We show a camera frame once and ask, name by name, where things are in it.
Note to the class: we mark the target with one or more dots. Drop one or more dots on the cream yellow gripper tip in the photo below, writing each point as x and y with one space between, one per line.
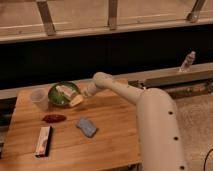
76 100

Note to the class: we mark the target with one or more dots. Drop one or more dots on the green ceramic bowl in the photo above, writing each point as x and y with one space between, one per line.
57 98

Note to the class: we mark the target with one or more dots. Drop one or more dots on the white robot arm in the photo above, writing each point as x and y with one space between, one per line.
160 141

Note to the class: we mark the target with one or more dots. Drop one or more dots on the white packet in bowl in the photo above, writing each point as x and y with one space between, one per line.
66 91

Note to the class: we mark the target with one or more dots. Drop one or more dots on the blue sponge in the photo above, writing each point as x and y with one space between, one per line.
87 127

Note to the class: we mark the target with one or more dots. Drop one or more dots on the clear plastic cup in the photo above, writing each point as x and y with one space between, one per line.
40 99

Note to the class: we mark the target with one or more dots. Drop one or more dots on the metal window frame bars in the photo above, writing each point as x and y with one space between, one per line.
28 20

